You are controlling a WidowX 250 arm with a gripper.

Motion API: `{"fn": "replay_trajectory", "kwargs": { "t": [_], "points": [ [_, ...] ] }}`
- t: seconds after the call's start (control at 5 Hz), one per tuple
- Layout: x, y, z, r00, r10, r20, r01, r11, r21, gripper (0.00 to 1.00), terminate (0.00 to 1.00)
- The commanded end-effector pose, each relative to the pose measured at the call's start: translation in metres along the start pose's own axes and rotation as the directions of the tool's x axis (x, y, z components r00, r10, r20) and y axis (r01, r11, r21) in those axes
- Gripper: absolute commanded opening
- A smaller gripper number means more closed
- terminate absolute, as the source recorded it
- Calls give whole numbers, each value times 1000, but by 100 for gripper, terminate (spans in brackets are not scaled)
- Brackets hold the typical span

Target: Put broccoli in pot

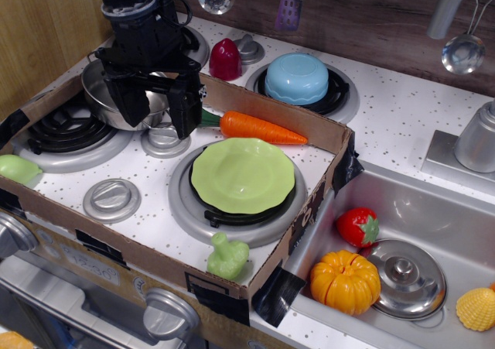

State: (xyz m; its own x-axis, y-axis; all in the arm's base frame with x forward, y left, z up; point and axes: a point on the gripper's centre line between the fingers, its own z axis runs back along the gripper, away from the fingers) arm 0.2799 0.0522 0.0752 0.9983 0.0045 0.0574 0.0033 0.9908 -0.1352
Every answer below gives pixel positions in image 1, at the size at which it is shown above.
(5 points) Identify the back left stove burner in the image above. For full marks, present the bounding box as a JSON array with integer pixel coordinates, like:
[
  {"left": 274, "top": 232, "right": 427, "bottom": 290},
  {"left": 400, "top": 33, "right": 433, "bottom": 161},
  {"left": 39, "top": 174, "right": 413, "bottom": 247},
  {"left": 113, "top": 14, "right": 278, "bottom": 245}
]
[{"left": 178, "top": 26, "right": 210, "bottom": 70}]

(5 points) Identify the silver stove knob front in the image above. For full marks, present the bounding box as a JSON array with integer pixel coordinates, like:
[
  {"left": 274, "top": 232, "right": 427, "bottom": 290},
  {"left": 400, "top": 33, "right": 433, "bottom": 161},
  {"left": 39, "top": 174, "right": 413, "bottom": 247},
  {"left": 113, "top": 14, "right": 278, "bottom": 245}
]
[{"left": 83, "top": 178, "right": 142, "bottom": 224}]

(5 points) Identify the front right stove burner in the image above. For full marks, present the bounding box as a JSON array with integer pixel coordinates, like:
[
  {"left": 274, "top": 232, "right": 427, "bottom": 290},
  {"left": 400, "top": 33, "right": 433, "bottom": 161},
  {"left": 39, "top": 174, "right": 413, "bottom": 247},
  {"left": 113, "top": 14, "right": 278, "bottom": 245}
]
[{"left": 168, "top": 146, "right": 307, "bottom": 248}]

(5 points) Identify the steel pot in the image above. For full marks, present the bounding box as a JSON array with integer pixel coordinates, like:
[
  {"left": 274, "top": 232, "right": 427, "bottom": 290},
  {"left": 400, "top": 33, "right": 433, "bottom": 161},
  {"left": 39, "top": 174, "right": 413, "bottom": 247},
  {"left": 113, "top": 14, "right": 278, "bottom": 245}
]
[{"left": 81, "top": 52, "right": 169, "bottom": 131}]

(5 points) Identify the silver stove knob back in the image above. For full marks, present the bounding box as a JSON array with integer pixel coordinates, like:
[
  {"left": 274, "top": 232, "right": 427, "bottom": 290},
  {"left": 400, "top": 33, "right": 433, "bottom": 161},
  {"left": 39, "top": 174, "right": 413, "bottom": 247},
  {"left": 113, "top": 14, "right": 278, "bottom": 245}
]
[{"left": 234, "top": 34, "right": 265, "bottom": 65}]

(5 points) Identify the silver faucet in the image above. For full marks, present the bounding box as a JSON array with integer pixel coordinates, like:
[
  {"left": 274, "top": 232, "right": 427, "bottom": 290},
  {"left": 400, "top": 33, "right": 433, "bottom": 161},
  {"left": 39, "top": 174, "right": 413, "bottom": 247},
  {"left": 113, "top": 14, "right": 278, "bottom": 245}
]
[{"left": 420, "top": 0, "right": 495, "bottom": 186}]

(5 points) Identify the light green toy vegetable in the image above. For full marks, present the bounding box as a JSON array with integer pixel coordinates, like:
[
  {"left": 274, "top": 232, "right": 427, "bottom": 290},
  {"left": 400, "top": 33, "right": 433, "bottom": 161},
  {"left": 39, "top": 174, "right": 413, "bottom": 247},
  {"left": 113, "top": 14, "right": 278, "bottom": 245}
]
[{"left": 0, "top": 155, "right": 43, "bottom": 184}]

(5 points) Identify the silver oven knob right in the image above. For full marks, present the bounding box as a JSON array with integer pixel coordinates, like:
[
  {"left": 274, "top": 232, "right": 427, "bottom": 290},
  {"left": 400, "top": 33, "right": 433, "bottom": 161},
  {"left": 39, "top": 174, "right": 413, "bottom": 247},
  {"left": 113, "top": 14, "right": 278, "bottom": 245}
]
[{"left": 143, "top": 288, "right": 200, "bottom": 340}]

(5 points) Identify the green plastic plate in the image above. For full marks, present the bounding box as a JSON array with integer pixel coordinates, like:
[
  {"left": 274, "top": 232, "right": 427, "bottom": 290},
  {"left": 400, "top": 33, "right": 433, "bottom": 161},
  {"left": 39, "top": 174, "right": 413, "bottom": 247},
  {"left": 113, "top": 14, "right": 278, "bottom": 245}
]
[{"left": 190, "top": 138, "right": 295, "bottom": 214}]

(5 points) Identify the back right stove burner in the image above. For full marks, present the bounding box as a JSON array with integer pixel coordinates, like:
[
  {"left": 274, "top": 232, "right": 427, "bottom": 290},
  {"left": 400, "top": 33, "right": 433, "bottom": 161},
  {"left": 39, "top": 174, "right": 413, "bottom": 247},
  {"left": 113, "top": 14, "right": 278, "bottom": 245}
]
[{"left": 245, "top": 64, "right": 360, "bottom": 124}]

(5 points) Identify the cardboard fence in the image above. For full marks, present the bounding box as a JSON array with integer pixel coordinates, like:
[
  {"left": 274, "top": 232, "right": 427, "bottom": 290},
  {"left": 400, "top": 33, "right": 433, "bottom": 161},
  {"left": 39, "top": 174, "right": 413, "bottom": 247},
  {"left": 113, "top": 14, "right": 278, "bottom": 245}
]
[{"left": 1, "top": 74, "right": 359, "bottom": 323}]

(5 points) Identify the orange toy pumpkin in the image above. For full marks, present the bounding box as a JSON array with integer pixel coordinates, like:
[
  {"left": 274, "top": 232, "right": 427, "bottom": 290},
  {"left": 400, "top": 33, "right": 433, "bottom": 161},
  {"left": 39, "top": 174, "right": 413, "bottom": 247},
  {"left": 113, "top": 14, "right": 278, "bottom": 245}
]
[{"left": 310, "top": 250, "right": 381, "bottom": 316}]

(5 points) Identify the dark red toy pepper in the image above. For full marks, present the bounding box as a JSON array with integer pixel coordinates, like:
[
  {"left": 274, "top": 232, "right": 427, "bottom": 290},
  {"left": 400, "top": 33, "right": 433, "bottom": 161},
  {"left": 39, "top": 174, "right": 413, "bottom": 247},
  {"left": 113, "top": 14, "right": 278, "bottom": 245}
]
[{"left": 209, "top": 38, "right": 242, "bottom": 81}]

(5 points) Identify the stove burner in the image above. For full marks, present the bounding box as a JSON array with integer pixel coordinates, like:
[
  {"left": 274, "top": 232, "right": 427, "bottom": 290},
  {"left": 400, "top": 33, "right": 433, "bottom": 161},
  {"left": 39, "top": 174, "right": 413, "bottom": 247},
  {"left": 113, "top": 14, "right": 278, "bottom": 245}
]
[
  {"left": 245, "top": 64, "right": 360, "bottom": 124},
  {"left": 178, "top": 26, "right": 210, "bottom": 70},
  {"left": 13, "top": 91, "right": 133, "bottom": 174},
  {"left": 168, "top": 146, "right": 307, "bottom": 248}
]

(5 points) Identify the orange toy carrot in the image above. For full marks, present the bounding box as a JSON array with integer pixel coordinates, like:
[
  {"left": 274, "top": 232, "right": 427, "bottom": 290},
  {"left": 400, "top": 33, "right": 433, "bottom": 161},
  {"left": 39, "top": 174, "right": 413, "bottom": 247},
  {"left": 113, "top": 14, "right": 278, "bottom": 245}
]
[{"left": 201, "top": 110, "right": 308, "bottom": 145}]

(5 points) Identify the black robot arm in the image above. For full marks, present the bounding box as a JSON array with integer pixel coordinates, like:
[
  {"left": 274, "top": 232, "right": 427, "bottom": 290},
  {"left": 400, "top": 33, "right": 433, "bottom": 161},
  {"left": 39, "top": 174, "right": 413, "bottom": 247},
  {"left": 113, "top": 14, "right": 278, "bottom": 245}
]
[{"left": 96, "top": 0, "right": 203, "bottom": 139}]

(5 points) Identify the silver oven knob left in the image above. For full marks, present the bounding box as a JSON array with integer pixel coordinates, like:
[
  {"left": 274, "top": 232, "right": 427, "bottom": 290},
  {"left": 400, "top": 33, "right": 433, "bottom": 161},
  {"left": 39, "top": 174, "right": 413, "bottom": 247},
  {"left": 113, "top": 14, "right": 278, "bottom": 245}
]
[{"left": 0, "top": 213, "right": 39, "bottom": 258}]

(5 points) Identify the light blue plastic bowl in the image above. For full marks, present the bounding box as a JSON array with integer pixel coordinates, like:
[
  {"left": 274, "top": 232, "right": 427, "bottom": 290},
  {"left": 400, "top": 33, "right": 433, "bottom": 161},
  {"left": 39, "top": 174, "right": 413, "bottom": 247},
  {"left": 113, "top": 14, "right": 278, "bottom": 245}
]
[{"left": 265, "top": 53, "right": 329, "bottom": 106}]

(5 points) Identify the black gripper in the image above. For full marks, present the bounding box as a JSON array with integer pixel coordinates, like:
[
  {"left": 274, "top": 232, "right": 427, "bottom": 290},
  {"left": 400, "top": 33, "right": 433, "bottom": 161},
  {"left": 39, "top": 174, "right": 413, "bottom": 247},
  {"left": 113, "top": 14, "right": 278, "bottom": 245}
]
[{"left": 96, "top": 0, "right": 203, "bottom": 139}]

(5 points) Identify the steel sink basin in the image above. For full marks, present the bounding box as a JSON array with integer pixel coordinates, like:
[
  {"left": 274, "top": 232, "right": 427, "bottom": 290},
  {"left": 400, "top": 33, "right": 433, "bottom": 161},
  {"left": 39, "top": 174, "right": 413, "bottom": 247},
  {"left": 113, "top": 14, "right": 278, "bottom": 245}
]
[{"left": 285, "top": 164, "right": 494, "bottom": 348}]

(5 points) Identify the steel pot lid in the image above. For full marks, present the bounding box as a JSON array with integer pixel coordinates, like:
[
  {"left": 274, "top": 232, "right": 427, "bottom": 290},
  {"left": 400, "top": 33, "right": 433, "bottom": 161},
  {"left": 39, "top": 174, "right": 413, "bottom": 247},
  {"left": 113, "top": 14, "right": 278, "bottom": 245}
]
[{"left": 360, "top": 238, "right": 447, "bottom": 321}]

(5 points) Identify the green toy broccoli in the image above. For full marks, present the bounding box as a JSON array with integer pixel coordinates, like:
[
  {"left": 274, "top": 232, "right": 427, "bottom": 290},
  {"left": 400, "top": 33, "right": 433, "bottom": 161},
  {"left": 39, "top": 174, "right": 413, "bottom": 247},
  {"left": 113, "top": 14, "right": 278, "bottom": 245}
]
[{"left": 207, "top": 232, "right": 250, "bottom": 280}]

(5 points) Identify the yellow toy corn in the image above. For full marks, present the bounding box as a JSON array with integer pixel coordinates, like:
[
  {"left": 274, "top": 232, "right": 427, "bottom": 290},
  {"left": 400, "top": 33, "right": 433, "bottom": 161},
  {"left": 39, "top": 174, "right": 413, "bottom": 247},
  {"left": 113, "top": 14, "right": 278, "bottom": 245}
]
[{"left": 456, "top": 288, "right": 494, "bottom": 332}]

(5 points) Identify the red toy strawberry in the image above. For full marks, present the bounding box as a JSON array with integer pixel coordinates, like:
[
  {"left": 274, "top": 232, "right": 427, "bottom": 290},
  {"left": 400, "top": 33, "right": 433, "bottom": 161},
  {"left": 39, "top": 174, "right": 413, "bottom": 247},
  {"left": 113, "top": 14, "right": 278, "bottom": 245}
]
[{"left": 336, "top": 207, "right": 379, "bottom": 248}]

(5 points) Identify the silver stove knob middle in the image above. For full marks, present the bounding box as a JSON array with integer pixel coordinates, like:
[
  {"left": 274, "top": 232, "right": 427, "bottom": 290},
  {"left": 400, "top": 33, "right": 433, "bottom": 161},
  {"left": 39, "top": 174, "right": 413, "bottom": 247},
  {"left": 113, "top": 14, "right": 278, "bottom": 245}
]
[{"left": 141, "top": 122, "right": 191, "bottom": 159}]

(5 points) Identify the hanging purple spatula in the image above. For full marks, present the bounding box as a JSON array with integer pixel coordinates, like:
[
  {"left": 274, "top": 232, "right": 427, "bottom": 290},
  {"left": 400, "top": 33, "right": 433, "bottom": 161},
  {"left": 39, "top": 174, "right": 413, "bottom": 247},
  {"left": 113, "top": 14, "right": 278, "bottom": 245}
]
[{"left": 274, "top": 0, "right": 303, "bottom": 32}]

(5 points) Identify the silver oven knob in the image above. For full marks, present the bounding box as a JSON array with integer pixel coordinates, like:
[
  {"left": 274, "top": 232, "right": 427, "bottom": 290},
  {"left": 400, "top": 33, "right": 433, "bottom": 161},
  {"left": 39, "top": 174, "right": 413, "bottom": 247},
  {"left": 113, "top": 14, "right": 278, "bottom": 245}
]
[
  {"left": 0, "top": 213, "right": 39, "bottom": 258},
  {"left": 143, "top": 288, "right": 200, "bottom": 340}
]

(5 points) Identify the yellow toy bottom left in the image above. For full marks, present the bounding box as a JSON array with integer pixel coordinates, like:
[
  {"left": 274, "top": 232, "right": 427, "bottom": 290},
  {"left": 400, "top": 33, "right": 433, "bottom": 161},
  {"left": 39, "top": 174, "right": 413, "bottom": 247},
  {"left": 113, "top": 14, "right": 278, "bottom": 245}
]
[{"left": 0, "top": 331, "right": 34, "bottom": 349}]

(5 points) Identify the hanging steel ladle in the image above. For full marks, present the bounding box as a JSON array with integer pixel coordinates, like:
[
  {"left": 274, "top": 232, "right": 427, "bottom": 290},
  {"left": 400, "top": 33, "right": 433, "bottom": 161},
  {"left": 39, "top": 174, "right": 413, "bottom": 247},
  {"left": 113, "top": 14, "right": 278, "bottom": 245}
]
[{"left": 442, "top": 0, "right": 494, "bottom": 75}]

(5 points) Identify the silver stove knob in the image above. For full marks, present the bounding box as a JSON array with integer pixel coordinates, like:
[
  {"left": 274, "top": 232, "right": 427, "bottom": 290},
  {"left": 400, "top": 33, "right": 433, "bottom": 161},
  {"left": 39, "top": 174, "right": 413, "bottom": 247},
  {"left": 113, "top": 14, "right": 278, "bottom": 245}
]
[
  {"left": 234, "top": 34, "right": 265, "bottom": 65},
  {"left": 83, "top": 178, "right": 142, "bottom": 224},
  {"left": 141, "top": 122, "right": 191, "bottom": 159}
]

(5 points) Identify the front left stove burner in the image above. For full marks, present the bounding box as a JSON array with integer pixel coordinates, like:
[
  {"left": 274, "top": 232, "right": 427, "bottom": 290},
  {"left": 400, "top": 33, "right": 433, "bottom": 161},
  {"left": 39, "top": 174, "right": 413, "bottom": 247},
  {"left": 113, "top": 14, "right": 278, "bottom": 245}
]
[{"left": 13, "top": 91, "right": 133, "bottom": 174}]

